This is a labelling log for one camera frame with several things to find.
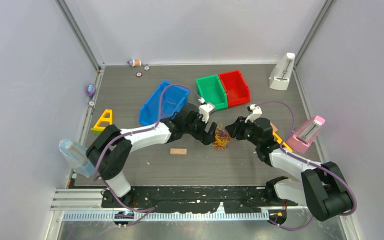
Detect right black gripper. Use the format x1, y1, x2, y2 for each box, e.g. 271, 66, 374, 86
225, 116, 261, 147

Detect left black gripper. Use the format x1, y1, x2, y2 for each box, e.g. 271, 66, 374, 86
183, 113, 217, 145

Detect coloured strings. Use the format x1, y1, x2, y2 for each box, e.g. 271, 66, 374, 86
211, 124, 233, 152

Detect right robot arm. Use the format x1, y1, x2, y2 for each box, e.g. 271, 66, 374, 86
225, 116, 357, 222

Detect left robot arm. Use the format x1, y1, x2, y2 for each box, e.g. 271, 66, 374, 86
85, 103, 218, 207

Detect red plastic bin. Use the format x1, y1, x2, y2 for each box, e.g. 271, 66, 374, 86
218, 69, 251, 108

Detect wooden block right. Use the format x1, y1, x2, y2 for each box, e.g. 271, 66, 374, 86
270, 122, 278, 132

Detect wooden block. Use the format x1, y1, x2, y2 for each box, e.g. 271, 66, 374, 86
169, 148, 187, 155
270, 122, 278, 132

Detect wooden block centre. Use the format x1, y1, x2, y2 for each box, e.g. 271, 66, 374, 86
169, 148, 187, 155

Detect yellow triangle toy right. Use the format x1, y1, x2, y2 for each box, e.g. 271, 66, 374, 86
272, 132, 293, 152

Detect yellow triangle toy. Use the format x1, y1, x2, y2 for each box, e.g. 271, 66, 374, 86
90, 108, 113, 134
272, 132, 293, 152

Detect green plastic bin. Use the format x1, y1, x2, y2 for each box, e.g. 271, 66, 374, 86
195, 74, 228, 110

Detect blue plastic bin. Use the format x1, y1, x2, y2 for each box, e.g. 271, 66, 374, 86
138, 80, 190, 126

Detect white metronome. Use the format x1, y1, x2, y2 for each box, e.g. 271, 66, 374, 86
269, 52, 296, 91

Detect pink metronome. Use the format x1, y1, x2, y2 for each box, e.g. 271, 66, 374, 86
286, 115, 326, 154

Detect yellow triangle toy left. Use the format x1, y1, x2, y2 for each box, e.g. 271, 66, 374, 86
90, 108, 113, 134

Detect small figurine toy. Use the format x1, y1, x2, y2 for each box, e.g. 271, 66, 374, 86
126, 59, 142, 67

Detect purple round toy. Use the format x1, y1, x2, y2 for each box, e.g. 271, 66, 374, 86
86, 83, 97, 97

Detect clear plastic bottle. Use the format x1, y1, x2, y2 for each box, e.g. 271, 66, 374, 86
58, 138, 95, 178

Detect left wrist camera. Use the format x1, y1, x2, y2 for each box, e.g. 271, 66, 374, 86
198, 97, 216, 123

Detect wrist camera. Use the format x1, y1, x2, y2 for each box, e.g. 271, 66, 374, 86
245, 104, 263, 123
198, 97, 216, 123

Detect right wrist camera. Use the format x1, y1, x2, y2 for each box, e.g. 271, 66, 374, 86
245, 104, 263, 123

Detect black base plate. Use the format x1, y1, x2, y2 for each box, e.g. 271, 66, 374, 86
100, 185, 297, 214

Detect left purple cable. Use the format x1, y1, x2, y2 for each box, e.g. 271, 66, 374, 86
92, 83, 206, 228

